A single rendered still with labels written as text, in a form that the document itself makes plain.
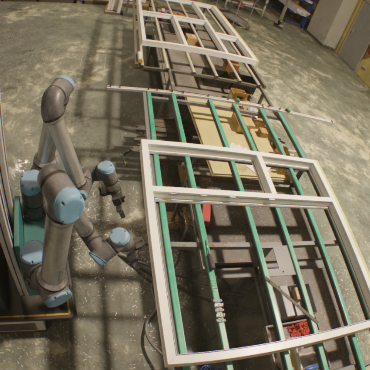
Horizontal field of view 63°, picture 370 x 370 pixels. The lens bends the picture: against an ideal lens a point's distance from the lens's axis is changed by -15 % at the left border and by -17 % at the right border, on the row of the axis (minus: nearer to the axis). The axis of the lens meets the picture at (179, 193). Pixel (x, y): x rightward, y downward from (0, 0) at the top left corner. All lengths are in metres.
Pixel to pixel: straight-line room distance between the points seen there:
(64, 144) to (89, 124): 2.28
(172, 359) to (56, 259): 0.67
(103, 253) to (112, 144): 2.21
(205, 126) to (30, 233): 1.86
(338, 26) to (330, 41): 0.60
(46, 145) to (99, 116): 2.23
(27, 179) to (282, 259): 1.58
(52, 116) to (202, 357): 1.30
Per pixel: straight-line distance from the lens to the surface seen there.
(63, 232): 1.25
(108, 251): 1.65
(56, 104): 1.60
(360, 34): 10.58
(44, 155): 1.98
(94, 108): 4.24
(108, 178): 1.94
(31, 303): 2.29
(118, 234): 1.65
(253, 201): 2.29
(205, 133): 3.10
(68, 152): 1.73
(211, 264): 1.88
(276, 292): 2.22
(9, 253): 1.86
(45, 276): 1.52
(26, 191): 1.96
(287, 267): 2.15
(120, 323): 2.58
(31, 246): 1.70
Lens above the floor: 2.42
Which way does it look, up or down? 46 degrees down
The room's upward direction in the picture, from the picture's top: 20 degrees clockwise
